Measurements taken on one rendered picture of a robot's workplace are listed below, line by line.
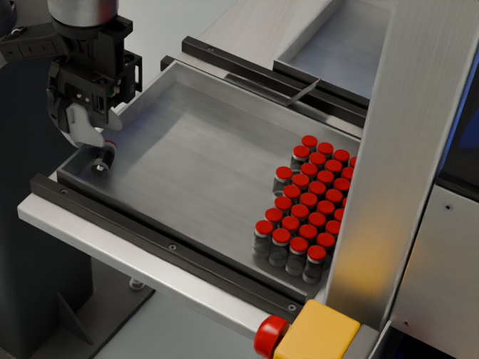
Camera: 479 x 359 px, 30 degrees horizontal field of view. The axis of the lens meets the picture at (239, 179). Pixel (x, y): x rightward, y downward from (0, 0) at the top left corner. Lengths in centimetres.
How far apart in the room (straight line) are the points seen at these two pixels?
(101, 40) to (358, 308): 39
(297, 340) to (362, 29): 71
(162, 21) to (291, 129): 172
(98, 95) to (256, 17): 47
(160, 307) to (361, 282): 130
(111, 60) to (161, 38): 183
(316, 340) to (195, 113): 50
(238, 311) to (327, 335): 21
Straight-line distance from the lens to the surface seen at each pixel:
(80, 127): 106
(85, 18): 94
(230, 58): 126
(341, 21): 140
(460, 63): 62
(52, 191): 107
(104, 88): 97
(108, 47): 95
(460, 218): 70
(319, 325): 80
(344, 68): 131
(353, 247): 77
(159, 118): 119
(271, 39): 134
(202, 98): 122
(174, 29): 283
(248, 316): 98
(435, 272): 76
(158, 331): 203
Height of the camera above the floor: 168
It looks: 46 degrees down
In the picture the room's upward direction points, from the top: 6 degrees clockwise
